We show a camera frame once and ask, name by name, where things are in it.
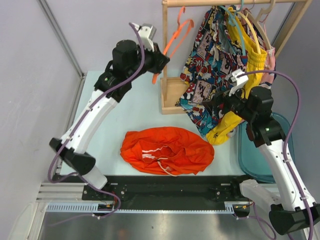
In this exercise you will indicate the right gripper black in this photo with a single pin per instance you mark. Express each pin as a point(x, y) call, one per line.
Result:
point(221, 98)

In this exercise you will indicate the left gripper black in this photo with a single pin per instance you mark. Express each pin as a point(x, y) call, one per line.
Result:
point(159, 61)

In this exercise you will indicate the orange plastic hanger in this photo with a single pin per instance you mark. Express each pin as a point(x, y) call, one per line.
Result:
point(189, 23)

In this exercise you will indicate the orange shorts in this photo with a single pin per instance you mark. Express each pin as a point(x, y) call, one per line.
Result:
point(166, 150)

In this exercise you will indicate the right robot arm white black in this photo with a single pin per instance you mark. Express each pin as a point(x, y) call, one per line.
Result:
point(295, 208)

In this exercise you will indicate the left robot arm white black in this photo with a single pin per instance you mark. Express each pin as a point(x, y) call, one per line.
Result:
point(129, 61)

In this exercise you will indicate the comic print shorts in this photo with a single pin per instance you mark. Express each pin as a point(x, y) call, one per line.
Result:
point(201, 75)

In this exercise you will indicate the pink patterned shorts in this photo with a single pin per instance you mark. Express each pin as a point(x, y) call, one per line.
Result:
point(267, 78)

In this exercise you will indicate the yellow shorts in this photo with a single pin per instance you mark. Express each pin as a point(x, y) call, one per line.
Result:
point(227, 39)

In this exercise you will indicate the teal plastic hanger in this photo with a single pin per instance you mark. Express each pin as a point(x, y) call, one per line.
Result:
point(234, 23)

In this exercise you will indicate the yellow plastic hanger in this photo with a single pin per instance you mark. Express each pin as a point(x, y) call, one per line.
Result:
point(258, 49)

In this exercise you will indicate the beige plastic hanger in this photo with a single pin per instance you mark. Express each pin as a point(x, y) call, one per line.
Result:
point(265, 38)

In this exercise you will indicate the wooden clothes rack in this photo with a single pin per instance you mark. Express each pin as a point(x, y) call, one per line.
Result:
point(172, 87)

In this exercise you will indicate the teal plastic basket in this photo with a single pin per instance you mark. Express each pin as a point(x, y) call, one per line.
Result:
point(250, 155)

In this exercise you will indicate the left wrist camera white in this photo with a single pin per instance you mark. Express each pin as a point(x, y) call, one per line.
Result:
point(146, 33)

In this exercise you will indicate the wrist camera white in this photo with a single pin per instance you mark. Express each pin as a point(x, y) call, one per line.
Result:
point(237, 81)
point(146, 33)

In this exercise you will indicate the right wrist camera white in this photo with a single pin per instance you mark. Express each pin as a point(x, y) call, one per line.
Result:
point(237, 81)

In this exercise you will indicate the aluminium corner post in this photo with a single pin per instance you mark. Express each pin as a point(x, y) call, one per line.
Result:
point(53, 22)

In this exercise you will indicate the white cable duct strip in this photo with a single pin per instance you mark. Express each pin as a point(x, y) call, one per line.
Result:
point(162, 211)

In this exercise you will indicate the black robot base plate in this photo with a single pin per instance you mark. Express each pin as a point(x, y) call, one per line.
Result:
point(143, 203)

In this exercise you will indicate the aluminium frame rail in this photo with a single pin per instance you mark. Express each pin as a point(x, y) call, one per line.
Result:
point(60, 192)

